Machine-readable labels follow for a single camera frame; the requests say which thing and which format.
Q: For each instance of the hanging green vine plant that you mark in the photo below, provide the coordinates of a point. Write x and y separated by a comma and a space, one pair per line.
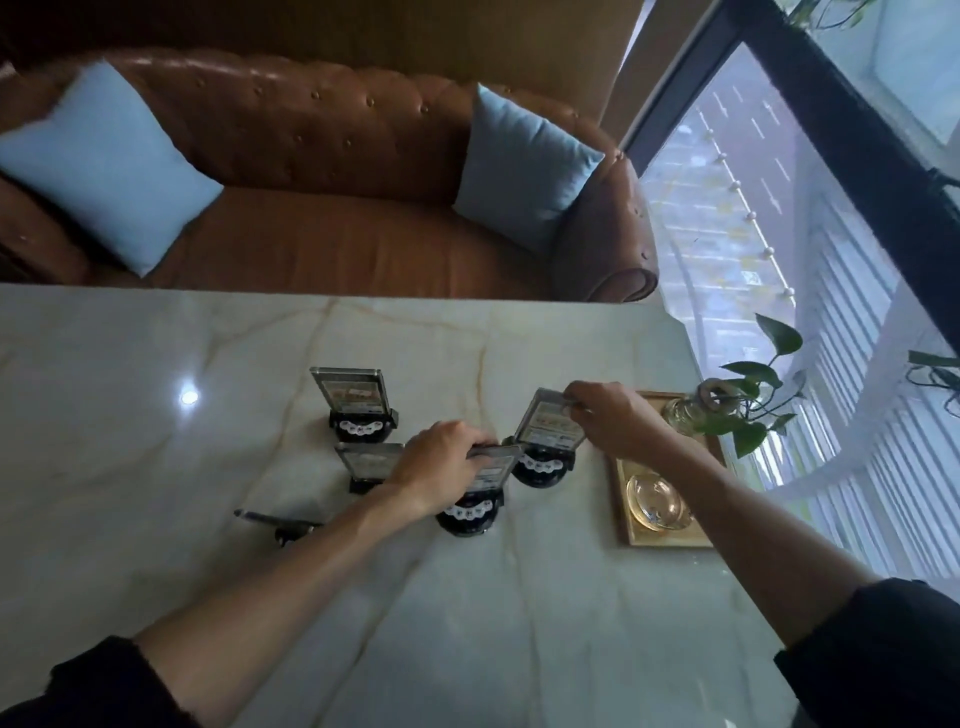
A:
934, 371

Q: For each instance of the person's right hand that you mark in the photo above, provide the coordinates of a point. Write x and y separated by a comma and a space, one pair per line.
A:
619, 424

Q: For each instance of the clear glass vase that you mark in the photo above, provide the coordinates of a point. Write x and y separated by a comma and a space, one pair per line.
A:
684, 412

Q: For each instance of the black right sleeve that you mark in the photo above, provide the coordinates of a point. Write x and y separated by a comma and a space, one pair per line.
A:
881, 660

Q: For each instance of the small light blue cushion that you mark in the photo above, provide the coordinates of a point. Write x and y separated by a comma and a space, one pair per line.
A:
521, 169

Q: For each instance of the green pothos plant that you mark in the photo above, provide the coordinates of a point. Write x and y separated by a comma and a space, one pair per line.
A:
750, 435

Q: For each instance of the brown leather tufted sofa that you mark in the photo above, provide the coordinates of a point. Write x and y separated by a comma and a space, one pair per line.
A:
322, 240

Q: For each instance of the clear glass ashtray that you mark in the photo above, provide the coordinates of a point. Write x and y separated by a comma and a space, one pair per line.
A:
658, 502

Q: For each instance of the person's left fingers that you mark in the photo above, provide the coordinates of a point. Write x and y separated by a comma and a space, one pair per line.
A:
472, 446

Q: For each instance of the green leafy plant sprig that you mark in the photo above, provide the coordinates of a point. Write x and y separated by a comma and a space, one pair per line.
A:
821, 11

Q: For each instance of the person's left hand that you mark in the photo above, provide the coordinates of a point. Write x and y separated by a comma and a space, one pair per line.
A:
431, 469

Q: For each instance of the wooden tray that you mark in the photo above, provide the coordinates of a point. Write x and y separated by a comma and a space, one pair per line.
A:
637, 536

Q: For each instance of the large light blue cushion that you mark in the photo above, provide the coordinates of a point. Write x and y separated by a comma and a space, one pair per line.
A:
105, 165

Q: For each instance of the black window frame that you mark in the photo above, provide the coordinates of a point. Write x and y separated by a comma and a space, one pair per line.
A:
847, 142

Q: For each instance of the person's left forearm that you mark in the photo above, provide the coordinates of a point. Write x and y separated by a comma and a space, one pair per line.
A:
285, 592

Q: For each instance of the person's right forearm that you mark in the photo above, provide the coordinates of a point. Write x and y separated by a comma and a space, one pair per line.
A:
750, 536

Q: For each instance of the person's right fingers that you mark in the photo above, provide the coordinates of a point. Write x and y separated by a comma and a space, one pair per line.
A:
579, 396

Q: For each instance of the black left sleeve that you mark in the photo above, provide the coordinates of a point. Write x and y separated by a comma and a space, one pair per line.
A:
90, 694

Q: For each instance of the black sleeve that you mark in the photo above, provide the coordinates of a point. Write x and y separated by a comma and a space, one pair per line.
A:
881, 660
90, 694

